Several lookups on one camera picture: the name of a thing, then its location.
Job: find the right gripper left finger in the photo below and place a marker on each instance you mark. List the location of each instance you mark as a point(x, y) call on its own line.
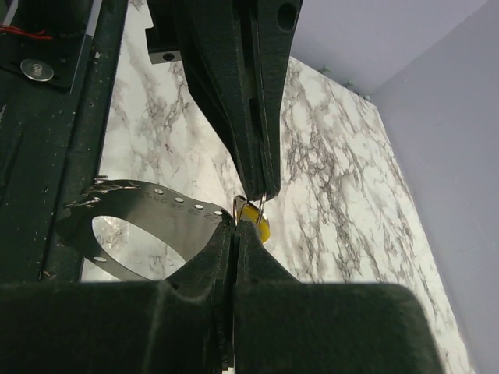
point(177, 325)

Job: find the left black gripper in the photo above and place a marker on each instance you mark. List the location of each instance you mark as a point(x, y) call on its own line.
point(236, 64)

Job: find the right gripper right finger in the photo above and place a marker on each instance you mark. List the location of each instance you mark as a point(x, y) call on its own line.
point(282, 325)

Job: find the yellow key tag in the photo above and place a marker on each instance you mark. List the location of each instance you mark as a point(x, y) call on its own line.
point(250, 213)

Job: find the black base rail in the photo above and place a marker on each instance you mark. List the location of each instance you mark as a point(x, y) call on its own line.
point(58, 67)

